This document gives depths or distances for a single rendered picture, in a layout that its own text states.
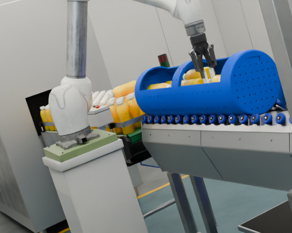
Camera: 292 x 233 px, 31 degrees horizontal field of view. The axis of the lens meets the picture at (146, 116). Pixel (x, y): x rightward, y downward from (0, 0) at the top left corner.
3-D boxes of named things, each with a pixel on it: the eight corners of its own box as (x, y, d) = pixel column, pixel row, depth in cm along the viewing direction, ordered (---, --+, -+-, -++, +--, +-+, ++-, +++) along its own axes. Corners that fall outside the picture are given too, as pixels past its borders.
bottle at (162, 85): (157, 97, 299) (174, 95, 282) (146, 96, 295) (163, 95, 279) (157, 84, 299) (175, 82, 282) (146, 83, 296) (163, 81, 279)
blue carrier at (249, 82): (235, 121, 222) (224, 54, 219) (138, 121, 299) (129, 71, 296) (286, 108, 235) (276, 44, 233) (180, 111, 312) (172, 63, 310)
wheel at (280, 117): (283, 112, 205) (287, 113, 205) (275, 112, 209) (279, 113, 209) (281, 123, 204) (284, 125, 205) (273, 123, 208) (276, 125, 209)
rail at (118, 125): (123, 127, 308) (121, 122, 308) (40, 125, 449) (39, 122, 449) (124, 127, 309) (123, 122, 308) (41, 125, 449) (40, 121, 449)
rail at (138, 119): (124, 127, 308) (123, 122, 307) (124, 127, 309) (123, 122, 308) (180, 104, 326) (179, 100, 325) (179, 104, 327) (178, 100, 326)
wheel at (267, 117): (270, 112, 211) (274, 113, 212) (263, 112, 215) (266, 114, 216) (267, 123, 210) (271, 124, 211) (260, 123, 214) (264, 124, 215)
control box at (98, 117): (99, 127, 303) (93, 110, 302) (86, 126, 321) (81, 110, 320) (114, 121, 308) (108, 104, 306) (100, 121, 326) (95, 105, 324)
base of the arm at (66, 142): (67, 151, 240) (63, 139, 238) (55, 145, 260) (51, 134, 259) (103, 137, 246) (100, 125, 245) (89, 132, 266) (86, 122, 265)
